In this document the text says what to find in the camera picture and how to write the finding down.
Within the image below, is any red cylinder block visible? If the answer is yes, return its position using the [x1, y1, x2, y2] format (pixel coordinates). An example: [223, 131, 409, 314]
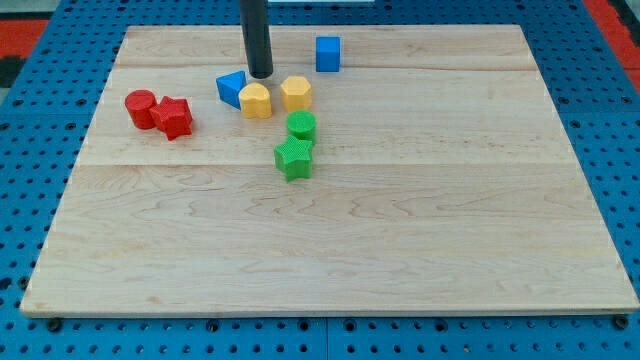
[125, 89, 157, 130]

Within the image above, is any green cylinder block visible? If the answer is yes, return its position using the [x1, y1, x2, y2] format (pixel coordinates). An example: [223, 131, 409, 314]
[286, 110, 317, 144]

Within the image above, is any light wooden board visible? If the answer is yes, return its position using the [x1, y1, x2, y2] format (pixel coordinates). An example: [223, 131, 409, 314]
[21, 25, 639, 318]

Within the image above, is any green star block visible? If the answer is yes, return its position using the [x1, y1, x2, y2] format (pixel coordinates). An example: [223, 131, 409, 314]
[274, 135, 313, 182]

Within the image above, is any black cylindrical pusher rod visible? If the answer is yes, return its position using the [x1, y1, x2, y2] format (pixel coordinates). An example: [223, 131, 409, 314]
[238, 0, 273, 79]

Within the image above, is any blue cube block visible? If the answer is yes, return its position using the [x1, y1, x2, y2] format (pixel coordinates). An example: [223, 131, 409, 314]
[315, 36, 341, 72]

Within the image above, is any yellow heart block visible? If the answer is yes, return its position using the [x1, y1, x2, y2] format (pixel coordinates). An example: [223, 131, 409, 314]
[238, 83, 272, 119]

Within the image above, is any blue triangle block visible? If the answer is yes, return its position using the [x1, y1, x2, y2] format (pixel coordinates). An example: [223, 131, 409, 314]
[216, 70, 246, 110]

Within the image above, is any yellow hexagon block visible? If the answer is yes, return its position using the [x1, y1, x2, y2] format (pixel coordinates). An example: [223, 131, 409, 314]
[280, 76, 312, 112]

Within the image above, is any red star block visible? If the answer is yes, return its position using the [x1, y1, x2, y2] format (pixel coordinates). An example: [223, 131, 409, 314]
[149, 96, 193, 141]

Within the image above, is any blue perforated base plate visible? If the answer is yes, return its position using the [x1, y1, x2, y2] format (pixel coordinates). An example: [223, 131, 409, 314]
[1, 1, 639, 359]

